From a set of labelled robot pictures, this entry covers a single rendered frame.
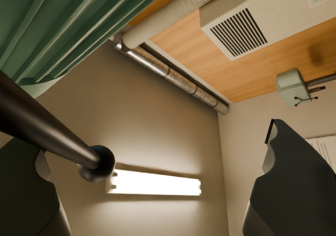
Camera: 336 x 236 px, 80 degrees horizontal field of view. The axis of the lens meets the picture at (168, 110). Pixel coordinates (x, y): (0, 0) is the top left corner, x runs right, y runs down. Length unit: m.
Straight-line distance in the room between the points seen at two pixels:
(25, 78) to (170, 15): 1.52
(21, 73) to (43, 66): 0.02
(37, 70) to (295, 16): 1.67
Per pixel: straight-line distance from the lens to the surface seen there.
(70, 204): 1.63
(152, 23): 1.76
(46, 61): 0.18
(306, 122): 3.08
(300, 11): 1.72
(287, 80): 2.16
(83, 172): 0.20
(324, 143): 2.99
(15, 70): 0.19
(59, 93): 1.69
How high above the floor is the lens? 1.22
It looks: 38 degrees up
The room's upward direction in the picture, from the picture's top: 109 degrees counter-clockwise
